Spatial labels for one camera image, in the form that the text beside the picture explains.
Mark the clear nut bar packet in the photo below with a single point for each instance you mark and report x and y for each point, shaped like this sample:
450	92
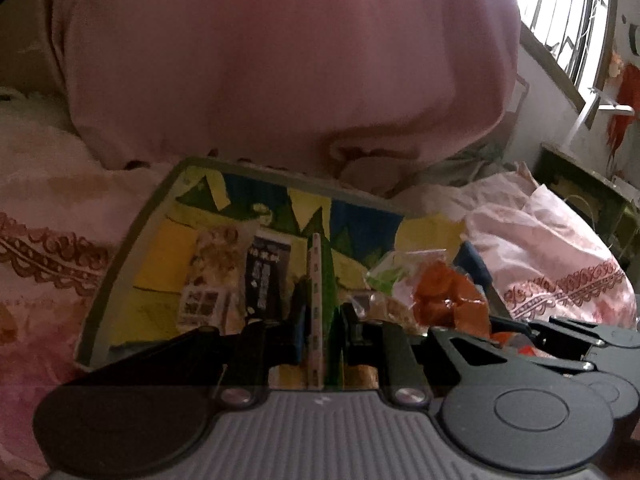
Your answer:
210	275

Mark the white metal bracket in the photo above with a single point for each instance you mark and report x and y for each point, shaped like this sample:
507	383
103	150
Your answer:
597	107

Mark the window with metal grille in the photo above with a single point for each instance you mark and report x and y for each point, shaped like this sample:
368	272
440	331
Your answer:
560	20

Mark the green and white snack packet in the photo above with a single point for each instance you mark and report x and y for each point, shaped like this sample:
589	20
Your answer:
395	270

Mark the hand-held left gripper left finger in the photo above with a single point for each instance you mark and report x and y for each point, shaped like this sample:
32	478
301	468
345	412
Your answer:
298	325

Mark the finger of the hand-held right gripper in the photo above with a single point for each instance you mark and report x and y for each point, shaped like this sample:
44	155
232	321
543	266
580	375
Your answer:
560	327
560	364

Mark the grey tray with colourful print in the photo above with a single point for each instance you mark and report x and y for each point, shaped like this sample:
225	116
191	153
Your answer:
165	260

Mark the pink floral bedsheet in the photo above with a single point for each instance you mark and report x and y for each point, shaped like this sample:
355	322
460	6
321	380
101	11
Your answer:
550	240

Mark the yellow and green snack packet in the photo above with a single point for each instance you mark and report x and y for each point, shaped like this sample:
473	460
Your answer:
320	310

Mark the dark cabinet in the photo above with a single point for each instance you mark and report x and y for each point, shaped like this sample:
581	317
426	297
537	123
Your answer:
582	190

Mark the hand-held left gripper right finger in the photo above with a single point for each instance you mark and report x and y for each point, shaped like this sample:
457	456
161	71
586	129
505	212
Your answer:
347	332

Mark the orange candy packet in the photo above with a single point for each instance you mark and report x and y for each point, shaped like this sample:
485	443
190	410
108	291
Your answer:
450	300

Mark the red hanging ornament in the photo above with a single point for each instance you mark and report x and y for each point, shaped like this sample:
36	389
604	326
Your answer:
625	105

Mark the beige cloth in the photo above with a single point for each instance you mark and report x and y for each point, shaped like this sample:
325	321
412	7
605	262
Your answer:
30	130

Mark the pink pillow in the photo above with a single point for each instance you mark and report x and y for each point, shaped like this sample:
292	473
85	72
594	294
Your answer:
280	55

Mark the red candy packet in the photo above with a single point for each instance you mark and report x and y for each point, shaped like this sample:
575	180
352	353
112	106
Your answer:
512	344

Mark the black snack packet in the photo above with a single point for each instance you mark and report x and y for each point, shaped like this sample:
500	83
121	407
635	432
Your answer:
265	280

